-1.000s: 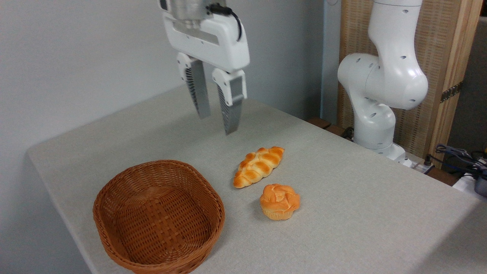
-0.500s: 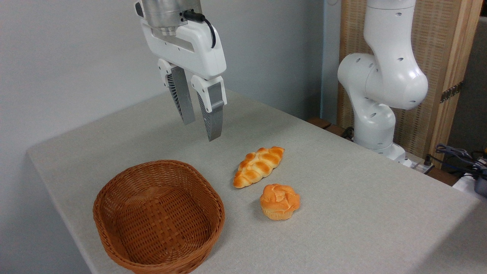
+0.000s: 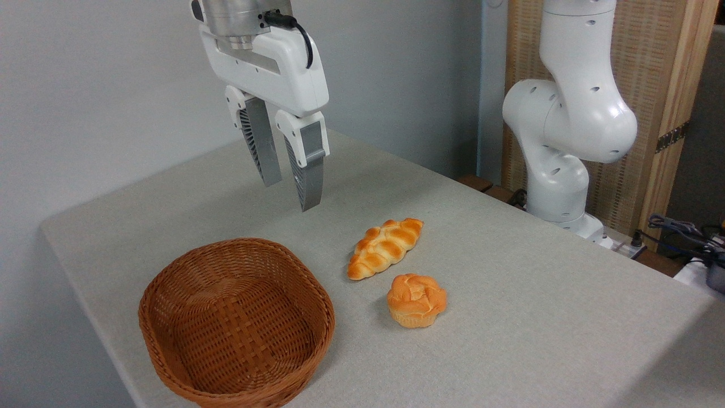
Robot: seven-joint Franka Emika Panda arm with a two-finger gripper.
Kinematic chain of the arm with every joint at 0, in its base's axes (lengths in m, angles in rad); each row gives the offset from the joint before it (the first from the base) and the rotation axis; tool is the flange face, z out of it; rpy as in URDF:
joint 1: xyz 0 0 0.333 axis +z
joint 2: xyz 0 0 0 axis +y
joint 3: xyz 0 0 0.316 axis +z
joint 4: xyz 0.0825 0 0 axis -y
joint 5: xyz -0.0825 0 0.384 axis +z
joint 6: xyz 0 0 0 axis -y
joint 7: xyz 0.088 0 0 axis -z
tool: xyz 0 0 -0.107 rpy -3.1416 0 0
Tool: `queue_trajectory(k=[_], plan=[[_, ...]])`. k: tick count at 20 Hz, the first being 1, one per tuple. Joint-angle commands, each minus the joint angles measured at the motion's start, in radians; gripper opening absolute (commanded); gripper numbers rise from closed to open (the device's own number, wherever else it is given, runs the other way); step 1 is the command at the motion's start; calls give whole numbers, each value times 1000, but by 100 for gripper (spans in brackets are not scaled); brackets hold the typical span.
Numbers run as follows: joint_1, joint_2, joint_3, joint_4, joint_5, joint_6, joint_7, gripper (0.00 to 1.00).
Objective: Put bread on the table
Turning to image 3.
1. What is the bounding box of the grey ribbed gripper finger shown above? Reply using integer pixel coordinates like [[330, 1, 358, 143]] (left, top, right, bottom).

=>
[[275, 110, 330, 212], [225, 85, 283, 188]]

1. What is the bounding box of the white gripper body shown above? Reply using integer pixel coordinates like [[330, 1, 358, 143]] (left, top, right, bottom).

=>
[[198, 24, 330, 118]]

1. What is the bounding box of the round golden bread bun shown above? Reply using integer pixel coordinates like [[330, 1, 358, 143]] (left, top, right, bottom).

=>
[[387, 274, 447, 329]]

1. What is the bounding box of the black plug at robot base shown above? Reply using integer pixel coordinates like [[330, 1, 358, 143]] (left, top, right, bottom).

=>
[[615, 229, 647, 260]]

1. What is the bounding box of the braided golden bread loaf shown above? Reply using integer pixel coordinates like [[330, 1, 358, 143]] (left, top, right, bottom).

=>
[[347, 218, 424, 281]]

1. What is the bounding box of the brown wicker basket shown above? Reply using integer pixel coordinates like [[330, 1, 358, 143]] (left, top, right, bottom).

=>
[[138, 237, 336, 408]]

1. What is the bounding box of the grey linen tablecloth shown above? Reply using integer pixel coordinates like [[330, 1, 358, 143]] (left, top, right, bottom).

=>
[[40, 127, 725, 408]]

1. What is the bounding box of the wooden woven folding screen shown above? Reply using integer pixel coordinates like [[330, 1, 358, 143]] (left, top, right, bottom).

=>
[[506, 0, 720, 244]]

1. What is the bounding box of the black metal screen hinge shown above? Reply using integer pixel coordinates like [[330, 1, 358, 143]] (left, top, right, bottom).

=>
[[655, 121, 690, 154]]

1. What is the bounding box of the white box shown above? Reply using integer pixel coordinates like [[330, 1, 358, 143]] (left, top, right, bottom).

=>
[[673, 258, 725, 300]]

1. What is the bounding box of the grey round container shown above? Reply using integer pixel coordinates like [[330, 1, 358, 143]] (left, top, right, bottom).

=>
[[706, 261, 725, 294]]

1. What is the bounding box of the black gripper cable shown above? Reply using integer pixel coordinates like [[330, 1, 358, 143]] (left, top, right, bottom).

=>
[[264, 11, 314, 70]]

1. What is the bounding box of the bundle of dark cables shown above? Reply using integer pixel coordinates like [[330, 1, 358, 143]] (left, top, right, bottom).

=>
[[647, 214, 725, 267]]

